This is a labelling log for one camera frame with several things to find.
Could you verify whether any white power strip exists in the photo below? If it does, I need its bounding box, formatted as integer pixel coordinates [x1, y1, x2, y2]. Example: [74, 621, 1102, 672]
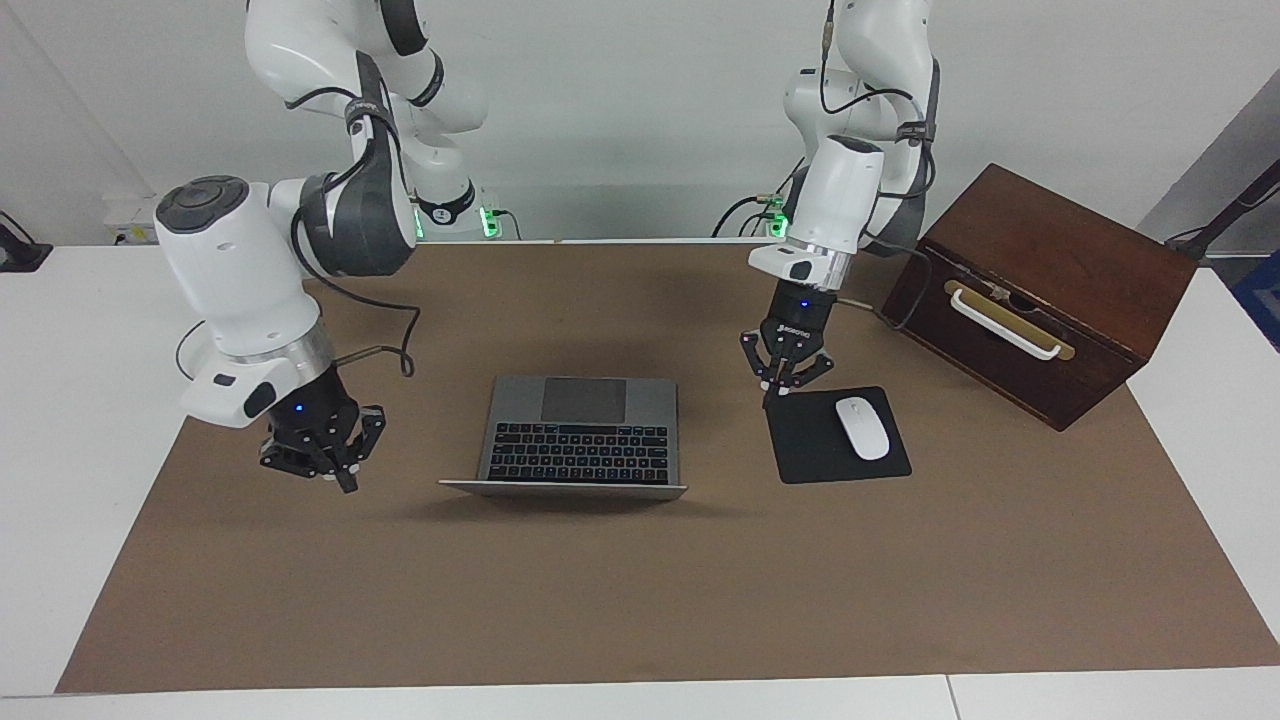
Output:
[103, 195, 163, 244]

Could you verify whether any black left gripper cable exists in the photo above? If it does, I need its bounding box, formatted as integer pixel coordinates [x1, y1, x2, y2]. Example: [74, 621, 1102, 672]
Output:
[818, 0, 941, 333]

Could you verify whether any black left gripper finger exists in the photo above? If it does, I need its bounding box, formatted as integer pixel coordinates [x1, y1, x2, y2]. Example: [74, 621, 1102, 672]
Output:
[740, 330, 779, 393]
[776, 352, 835, 396]

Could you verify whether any blue crate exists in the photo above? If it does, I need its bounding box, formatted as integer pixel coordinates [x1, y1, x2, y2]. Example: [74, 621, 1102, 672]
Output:
[1232, 250, 1280, 351]

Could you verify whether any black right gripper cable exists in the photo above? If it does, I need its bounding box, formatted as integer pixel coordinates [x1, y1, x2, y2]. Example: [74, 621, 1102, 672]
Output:
[290, 90, 421, 379]

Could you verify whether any dark brown wooden box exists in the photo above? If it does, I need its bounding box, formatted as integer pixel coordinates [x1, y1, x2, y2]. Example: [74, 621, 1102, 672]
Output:
[878, 163, 1199, 432]

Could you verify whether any brown table mat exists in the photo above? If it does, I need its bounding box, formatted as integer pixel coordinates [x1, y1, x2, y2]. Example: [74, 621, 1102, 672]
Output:
[55, 238, 1280, 694]

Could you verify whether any black mouse pad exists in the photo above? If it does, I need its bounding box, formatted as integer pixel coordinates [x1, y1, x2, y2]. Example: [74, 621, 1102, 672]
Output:
[763, 386, 913, 485]

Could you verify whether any brass handle plate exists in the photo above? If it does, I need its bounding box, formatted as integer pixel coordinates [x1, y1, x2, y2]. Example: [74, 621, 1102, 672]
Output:
[943, 279, 1076, 362]

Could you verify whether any white box handle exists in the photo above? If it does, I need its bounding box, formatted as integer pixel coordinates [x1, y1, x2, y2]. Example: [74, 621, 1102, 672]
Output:
[948, 288, 1063, 361]

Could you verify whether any silver laptop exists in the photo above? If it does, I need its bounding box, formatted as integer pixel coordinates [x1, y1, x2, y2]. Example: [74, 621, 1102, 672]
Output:
[438, 375, 689, 503]

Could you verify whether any black lamp power cable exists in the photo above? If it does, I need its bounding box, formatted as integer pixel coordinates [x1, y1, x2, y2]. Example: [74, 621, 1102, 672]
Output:
[176, 320, 211, 383]

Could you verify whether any black arm base cable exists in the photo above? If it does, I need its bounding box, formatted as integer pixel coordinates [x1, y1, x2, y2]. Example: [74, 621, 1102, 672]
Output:
[712, 190, 793, 239]

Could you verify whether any black stand foot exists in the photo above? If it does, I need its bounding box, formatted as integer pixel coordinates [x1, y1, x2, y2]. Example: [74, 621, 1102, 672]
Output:
[0, 212, 53, 273]

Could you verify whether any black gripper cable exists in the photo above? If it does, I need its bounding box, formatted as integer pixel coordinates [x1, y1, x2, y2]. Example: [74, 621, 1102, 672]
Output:
[818, 0, 941, 333]
[290, 90, 421, 379]

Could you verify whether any black tripod leg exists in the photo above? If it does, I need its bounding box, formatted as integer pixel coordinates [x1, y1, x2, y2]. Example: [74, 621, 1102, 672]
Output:
[1165, 160, 1280, 263]

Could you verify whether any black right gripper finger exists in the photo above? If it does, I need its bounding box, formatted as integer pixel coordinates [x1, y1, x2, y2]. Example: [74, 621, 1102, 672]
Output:
[260, 445, 359, 495]
[350, 405, 386, 463]

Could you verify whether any white computer mouse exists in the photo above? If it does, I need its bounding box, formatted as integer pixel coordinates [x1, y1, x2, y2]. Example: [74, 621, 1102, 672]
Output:
[835, 397, 891, 462]

